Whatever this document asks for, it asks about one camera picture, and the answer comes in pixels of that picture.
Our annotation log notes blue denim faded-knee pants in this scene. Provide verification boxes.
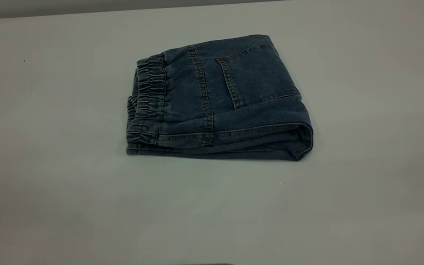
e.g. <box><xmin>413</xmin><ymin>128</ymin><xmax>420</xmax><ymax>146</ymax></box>
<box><xmin>125</xmin><ymin>34</ymin><xmax>314</xmax><ymax>162</ymax></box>

